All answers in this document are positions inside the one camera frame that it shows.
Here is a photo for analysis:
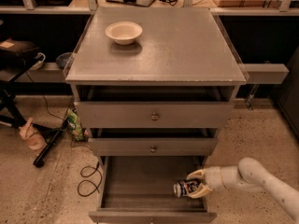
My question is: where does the dark blue bowl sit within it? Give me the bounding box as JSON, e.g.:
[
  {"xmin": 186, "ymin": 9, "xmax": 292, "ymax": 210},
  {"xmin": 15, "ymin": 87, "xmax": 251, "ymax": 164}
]
[{"xmin": 56, "ymin": 52, "xmax": 73, "ymax": 69}]

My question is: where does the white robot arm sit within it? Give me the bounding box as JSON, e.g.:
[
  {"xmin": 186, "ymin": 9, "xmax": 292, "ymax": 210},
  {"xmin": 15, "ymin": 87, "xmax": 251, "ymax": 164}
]
[{"xmin": 186, "ymin": 158, "xmax": 299, "ymax": 224}]

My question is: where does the green chip bag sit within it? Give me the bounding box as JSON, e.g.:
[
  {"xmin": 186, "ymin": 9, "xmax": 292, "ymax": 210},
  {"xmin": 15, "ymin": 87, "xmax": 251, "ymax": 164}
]
[{"xmin": 66, "ymin": 108, "xmax": 88, "ymax": 142}]

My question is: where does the grey top drawer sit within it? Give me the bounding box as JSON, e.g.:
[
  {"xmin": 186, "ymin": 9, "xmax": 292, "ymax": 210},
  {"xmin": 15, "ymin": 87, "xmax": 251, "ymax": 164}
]
[{"xmin": 75, "ymin": 87, "xmax": 233, "ymax": 128}]

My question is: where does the grey drawer cabinet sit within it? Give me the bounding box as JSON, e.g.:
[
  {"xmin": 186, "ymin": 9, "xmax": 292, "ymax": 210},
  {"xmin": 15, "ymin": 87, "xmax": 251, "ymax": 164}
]
[{"xmin": 63, "ymin": 6, "xmax": 250, "ymax": 173}]

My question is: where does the black stand leg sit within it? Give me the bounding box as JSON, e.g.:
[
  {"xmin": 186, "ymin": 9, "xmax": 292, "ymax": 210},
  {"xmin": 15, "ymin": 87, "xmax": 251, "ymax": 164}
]
[{"xmin": 33, "ymin": 120, "xmax": 67, "ymax": 168}]

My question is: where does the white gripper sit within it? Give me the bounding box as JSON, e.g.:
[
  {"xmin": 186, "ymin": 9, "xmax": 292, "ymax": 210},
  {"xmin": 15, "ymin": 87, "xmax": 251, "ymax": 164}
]
[{"xmin": 186, "ymin": 166, "xmax": 239, "ymax": 199}]

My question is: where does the grey middle drawer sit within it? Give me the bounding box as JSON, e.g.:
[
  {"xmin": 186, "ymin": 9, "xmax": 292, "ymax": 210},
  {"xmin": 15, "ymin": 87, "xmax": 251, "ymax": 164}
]
[{"xmin": 89, "ymin": 128, "xmax": 217, "ymax": 156}]

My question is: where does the brass middle drawer knob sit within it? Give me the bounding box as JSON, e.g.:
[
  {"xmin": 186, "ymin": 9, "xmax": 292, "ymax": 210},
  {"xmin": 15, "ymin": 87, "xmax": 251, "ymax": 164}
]
[{"xmin": 150, "ymin": 146, "xmax": 157, "ymax": 153}]

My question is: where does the grey drawer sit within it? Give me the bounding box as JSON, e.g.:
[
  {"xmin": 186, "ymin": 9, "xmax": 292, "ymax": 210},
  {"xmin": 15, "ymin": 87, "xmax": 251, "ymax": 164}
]
[
  {"xmin": 89, "ymin": 128, "xmax": 217, "ymax": 156},
  {"xmin": 75, "ymin": 87, "xmax": 233, "ymax": 128},
  {"xmin": 89, "ymin": 156, "xmax": 217, "ymax": 224}
]

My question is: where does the brass top drawer knob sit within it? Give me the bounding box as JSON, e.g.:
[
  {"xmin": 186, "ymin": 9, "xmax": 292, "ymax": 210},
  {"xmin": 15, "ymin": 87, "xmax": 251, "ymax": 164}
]
[{"xmin": 150, "ymin": 113, "xmax": 160, "ymax": 121}]

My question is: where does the grey bottom drawer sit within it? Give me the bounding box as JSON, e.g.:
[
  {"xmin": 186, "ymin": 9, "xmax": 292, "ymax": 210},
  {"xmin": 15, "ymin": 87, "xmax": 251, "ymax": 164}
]
[{"xmin": 89, "ymin": 156, "xmax": 217, "ymax": 224}]

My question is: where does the brass drawer knob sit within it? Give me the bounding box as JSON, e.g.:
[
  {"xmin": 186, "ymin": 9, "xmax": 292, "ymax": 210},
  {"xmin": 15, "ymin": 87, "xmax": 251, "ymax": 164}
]
[
  {"xmin": 150, "ymin": 146, "xmax": 157, "ymax": 153},
  {"xmin": 150, "ymin": 113, "xmax": 160, "ymax": 121}
]

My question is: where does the pink plastic bag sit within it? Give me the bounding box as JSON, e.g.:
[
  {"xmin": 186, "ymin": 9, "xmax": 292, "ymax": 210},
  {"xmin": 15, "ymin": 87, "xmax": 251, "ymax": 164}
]
[{"xmin": 20, "ymin": 118, "xmax": 46, "ymax": 154}]

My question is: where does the blue pepsi can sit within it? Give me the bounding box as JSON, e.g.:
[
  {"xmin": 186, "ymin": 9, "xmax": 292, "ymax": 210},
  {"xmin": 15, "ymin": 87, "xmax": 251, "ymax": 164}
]
[{"xmin": 173, "ymin": 179, "xmax": 201, "ymax": 198}]

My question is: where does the white cup on shelf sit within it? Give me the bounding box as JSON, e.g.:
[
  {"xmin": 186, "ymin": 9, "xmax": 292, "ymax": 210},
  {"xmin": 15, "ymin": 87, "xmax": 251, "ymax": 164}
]
[{"xmin": 31, "ymin": 52, "xmax": 46, "ymax": 70}]

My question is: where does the white paper bowl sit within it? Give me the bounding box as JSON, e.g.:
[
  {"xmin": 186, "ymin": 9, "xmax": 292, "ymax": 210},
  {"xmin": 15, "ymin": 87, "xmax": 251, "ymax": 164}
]
[{"xmin": 106, "ymin": 21, "xmax": 143, "ymax": 45}]

